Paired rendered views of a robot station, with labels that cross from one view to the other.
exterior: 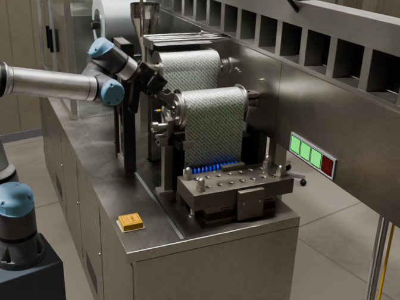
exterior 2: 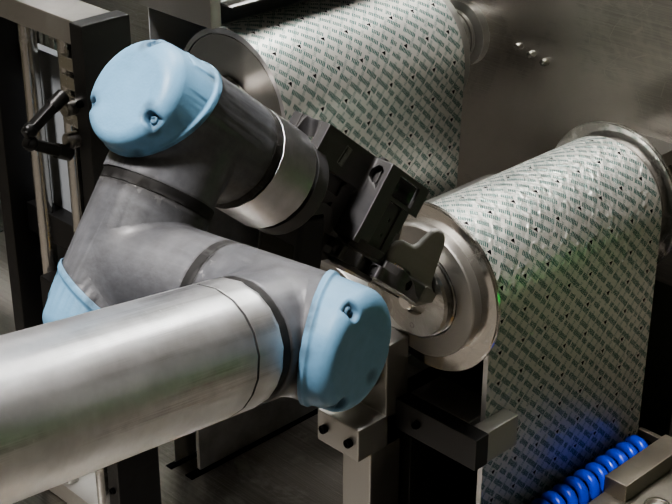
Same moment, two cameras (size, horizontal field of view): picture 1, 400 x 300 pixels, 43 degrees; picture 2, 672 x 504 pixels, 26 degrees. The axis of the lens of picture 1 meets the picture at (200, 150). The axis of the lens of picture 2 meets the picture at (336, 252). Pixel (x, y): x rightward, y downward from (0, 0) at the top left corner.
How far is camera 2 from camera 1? 0.96 m
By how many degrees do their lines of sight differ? 19
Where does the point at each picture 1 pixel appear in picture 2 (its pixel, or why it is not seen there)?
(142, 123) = not seen: hidden behind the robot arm
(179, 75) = (340, 122)
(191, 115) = (507, 310)
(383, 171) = not seen: outside the picture
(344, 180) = not seen: outside the picture
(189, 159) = (495, 485)
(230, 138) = (617, 353)
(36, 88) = (40, 466)
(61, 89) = (149, 420)
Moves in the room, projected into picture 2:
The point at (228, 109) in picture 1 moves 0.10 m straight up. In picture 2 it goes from (618, 242) to (629, 135)
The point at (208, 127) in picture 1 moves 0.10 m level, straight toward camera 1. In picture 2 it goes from (557, 337) to (614, 397)
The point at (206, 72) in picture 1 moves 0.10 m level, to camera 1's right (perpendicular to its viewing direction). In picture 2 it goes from (429, 85) to (523, 72)
